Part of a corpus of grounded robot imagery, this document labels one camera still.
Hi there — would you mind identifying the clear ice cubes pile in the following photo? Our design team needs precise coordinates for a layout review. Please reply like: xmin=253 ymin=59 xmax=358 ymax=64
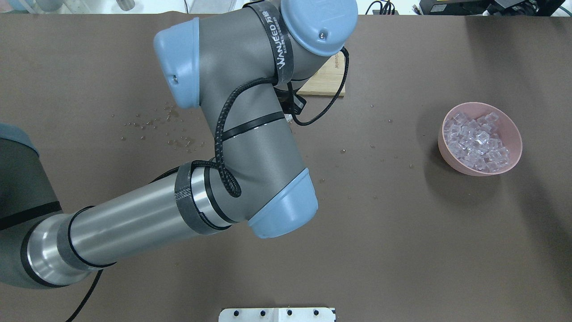
xmin=443 ymin=112 xmax=509 ymax=173

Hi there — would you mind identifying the bamboo cutting board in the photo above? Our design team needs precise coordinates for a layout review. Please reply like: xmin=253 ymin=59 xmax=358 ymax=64
xmin=298 ymin=52 xmax=345 ymax=97

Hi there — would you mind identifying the pink bowl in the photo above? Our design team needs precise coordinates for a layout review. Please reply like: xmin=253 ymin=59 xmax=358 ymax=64
xmin=438 ymin=102 xmax=523 ymax=177

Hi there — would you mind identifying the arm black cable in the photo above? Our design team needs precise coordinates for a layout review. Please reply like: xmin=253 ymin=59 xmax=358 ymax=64
xmin=65 ymin=47 xmax=349 ymax=322

